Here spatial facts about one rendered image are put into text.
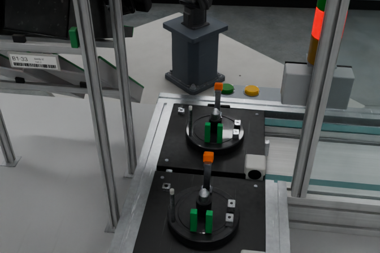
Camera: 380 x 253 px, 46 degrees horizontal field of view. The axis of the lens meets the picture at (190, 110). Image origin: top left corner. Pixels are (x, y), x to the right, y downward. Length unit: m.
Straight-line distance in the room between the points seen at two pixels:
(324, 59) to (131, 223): 0.48
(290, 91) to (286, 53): 2.64
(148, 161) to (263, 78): 0.62
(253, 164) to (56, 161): 0.53
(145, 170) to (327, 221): 0.41
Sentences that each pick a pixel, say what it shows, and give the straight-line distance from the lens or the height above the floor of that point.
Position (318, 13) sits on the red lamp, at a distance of 0.77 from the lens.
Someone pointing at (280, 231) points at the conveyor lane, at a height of 0.96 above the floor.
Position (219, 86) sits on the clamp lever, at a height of 1.07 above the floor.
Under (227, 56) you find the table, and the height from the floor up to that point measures 0.86.
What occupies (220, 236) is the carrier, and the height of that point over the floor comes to 0.99.
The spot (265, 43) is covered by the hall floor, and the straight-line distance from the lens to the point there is 3.60.
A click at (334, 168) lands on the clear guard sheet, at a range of 0.94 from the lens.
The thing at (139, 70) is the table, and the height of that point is 0.86.
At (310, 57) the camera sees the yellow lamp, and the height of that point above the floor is 1.27.
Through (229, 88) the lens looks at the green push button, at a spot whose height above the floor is 0.97.
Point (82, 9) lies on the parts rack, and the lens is 0.72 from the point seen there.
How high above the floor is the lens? 1.66
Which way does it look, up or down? 36 degrees down
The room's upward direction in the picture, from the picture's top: straight up
